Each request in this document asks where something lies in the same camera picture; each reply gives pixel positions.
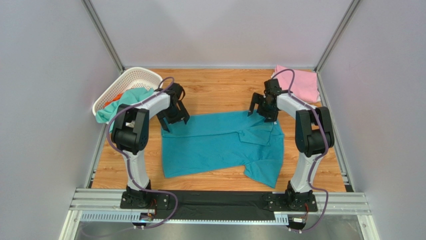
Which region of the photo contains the light mint t shirt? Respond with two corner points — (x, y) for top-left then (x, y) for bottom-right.
(95, 87), (155, 124)

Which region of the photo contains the white plastic laundry basket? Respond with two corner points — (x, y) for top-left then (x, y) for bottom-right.
(92, 67), (163, 116)

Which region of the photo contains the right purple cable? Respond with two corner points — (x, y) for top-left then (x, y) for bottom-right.
(271, 68), (330, 233)

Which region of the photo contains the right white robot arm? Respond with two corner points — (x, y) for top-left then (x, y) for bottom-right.
(248, 79), (335, 201)

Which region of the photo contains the aluminium frame rail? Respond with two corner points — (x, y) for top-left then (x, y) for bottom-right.
(60, 188), (379, 240)

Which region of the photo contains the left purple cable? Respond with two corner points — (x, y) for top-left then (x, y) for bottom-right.
(105, 76), (179, 230)

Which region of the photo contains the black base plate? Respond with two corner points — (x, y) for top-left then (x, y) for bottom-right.
(120, 190), (318, 221)

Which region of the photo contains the teal t shirt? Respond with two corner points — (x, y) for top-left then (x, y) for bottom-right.
(161, 111), (285, 188)

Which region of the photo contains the orange garment in basket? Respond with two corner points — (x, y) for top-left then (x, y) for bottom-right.
(103, 93), (123, 108)

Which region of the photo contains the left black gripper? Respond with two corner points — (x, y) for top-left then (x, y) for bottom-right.
(157, 100), (190, 131)

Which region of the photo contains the purple cable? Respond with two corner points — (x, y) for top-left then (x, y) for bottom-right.
(271, 68), (330, 233)
(105, 76), (179, 230)

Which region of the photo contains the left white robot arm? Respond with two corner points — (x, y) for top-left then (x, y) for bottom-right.
(109, 83), (190, 204)

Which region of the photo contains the folded pink t shirt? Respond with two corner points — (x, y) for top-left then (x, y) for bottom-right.
(273, 64), (320, 103)

